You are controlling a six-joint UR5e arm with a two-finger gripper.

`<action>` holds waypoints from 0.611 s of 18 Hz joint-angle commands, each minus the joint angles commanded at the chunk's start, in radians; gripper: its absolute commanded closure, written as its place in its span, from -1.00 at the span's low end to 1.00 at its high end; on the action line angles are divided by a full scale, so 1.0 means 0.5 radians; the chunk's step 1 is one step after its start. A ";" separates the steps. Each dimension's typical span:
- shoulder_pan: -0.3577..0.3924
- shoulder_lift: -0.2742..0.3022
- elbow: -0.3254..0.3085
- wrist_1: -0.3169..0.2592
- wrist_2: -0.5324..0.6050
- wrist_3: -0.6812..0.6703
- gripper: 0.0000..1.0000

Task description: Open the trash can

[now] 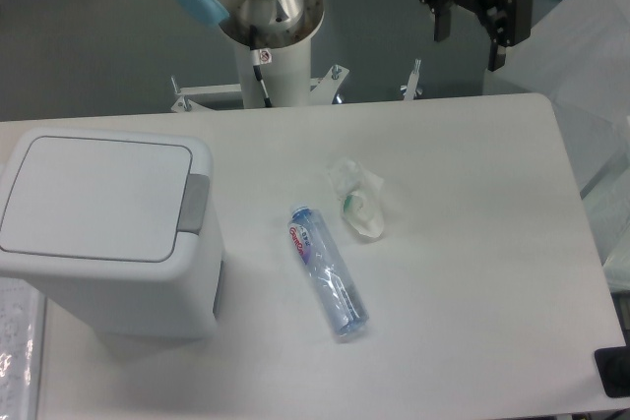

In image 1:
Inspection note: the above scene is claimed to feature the grey trash can push button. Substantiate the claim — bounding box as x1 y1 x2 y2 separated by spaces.
177 174 211 234

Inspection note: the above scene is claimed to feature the crumpled white plastic wrapper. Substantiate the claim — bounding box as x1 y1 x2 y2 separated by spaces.
328 156 385 241

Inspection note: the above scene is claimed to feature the white trash can lid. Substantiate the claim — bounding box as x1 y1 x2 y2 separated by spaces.
1 135 193 263

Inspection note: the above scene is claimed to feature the silver levelling bolt right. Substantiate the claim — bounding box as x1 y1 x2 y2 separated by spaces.
400 58 423 101

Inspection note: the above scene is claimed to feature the black cable on pedestal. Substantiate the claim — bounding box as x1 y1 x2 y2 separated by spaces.
248 25 274 109

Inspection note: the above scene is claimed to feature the white pedestal base bracket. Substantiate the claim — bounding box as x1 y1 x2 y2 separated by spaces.
170 64 350 113

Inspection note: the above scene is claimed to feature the translucent plastic storage box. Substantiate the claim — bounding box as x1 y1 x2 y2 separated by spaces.
483 0 629 292

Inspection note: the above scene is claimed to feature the white trash can body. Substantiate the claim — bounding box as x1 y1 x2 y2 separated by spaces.
1 127 223 338

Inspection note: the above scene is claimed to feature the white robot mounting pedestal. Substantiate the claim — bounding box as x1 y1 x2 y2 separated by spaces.
232 38 311 109

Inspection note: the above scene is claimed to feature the paper sheet in sleeve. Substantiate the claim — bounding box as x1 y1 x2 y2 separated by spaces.
1 277 46 419

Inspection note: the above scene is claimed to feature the clear plastic water bottle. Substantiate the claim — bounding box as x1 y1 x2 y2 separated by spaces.
287 205 369 339

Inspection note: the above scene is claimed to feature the black device at table edge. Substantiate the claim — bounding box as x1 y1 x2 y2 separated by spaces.
595 346 629 398

